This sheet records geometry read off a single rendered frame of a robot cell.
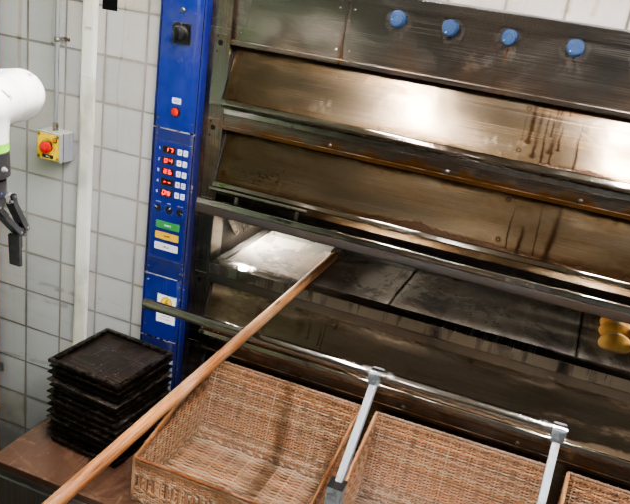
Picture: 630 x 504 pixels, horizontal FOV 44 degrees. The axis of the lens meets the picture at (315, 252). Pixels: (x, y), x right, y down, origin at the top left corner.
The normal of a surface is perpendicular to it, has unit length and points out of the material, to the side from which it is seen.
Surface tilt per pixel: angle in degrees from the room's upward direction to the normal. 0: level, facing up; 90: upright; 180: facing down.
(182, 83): 90
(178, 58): 90
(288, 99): 70
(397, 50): 90
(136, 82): 90
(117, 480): 0
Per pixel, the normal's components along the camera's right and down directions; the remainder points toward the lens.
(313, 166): -0.29, -0.04
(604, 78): -0.36, 0.29
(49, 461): 0.14, -0.93
